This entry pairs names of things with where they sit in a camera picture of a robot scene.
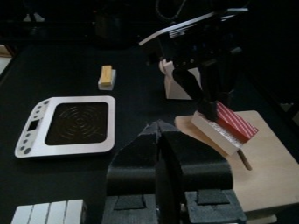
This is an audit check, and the red striped salmon sushi toy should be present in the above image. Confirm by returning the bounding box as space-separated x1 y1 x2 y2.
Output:
190 101 260 157

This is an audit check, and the thin wooden stick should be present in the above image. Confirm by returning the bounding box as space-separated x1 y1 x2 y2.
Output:
236 148 253 172

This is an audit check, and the yellow egg sushi toy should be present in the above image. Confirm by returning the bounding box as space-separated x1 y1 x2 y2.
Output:
97 65 117 91

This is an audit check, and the white wooden block stand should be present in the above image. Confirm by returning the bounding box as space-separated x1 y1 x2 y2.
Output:
157 59 202 101

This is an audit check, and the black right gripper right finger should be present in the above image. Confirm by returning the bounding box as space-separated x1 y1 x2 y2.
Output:
154 120 248 224

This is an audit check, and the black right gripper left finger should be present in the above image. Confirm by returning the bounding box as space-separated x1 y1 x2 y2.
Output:
101 120 161 224

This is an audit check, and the black looping cable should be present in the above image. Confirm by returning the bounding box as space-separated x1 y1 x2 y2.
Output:
153 0 188 23

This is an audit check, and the light wooden cutting board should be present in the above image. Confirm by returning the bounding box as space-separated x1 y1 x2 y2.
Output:
172 109 299 224

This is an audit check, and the white slatted toy piece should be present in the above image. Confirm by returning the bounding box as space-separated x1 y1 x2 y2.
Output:
9 199 88 224

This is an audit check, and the silver toy induction cooktop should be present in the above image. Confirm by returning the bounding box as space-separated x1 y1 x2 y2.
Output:
13 95 117 158

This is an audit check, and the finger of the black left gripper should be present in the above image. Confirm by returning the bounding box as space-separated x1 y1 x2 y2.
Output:
198 58 236 108
172 67 220 123

